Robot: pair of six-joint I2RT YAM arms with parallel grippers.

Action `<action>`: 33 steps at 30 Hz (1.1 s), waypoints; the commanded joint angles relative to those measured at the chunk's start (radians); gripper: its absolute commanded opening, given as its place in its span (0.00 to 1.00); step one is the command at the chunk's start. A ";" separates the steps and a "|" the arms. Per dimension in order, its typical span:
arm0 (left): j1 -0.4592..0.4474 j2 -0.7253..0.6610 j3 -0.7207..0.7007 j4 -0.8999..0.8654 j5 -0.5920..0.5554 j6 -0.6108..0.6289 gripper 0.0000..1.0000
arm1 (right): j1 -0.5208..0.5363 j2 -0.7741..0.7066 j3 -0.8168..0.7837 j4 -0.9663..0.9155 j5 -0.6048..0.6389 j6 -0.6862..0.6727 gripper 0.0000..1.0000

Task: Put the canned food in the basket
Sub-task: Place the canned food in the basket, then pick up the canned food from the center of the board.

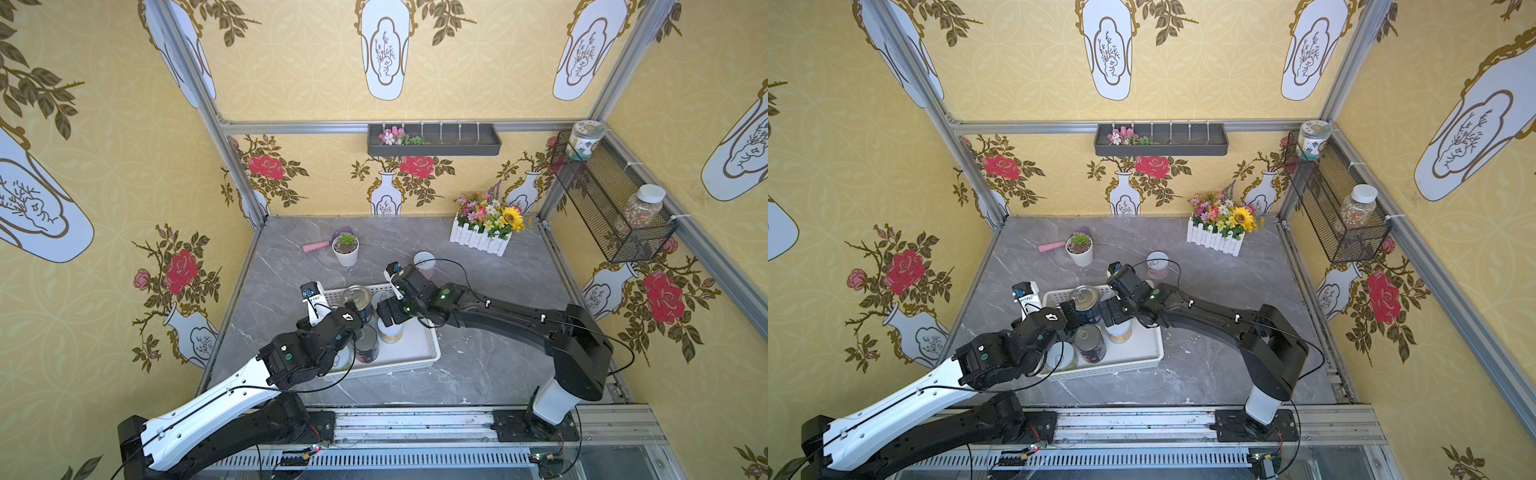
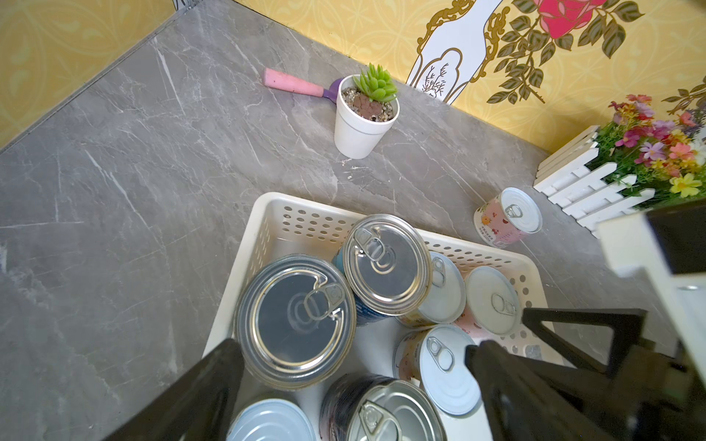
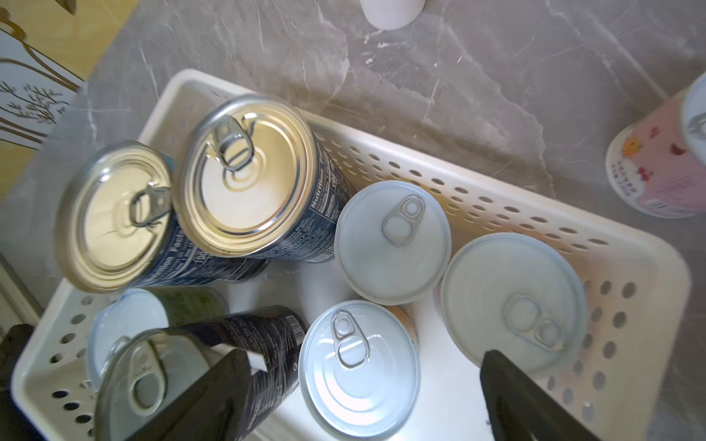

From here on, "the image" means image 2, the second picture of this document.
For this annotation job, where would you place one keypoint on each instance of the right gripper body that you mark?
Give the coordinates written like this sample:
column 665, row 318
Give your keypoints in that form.
column 638, row 393

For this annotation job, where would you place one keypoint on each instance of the pink purple toy shovel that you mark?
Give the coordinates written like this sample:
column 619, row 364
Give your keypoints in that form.
column 281, row 81

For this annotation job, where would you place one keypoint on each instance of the yellow small can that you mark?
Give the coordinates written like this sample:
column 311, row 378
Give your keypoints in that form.
column 435, row 359
column 446, row 298

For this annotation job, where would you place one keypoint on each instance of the potted succulent white pot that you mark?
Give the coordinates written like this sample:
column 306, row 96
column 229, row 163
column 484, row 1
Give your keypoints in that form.
column 367, row 106

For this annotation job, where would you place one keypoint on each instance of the white plastic basket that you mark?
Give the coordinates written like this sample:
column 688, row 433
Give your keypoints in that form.
column 282, row 225

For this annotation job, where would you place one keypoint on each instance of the pink small can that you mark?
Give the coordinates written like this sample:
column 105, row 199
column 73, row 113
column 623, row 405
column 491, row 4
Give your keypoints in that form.
column 508, row 218
column 492, row 306

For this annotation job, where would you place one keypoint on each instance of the yellow small can front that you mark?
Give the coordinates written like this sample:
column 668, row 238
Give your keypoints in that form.
column 435, row 359

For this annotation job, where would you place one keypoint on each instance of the pink small can back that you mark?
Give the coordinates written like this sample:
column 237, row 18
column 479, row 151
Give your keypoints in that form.
column 508, row 218

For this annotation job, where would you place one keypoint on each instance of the white small can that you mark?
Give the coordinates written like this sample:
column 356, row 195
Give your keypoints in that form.
column 271, row 419

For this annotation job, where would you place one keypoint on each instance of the dark tomato tin can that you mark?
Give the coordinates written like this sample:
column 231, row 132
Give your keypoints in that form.
column 365, row 406

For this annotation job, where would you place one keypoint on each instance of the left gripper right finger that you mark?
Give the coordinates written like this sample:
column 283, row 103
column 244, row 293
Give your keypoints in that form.
column 519, row 403

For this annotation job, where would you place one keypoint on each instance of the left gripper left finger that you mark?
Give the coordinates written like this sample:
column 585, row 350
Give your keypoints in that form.
column 198, row 406

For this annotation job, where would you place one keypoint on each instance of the blue tin can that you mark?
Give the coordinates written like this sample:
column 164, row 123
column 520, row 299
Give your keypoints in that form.
column 388, row 267
column 296, row 322

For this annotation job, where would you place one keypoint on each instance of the pink small can front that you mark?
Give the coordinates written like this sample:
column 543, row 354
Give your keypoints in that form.
column 492, row 306

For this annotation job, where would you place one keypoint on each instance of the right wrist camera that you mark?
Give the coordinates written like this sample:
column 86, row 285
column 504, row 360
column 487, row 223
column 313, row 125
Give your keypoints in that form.
column 667, row 244

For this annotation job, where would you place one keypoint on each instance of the flower box white fence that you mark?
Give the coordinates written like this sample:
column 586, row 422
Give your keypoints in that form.
column 633, row 163

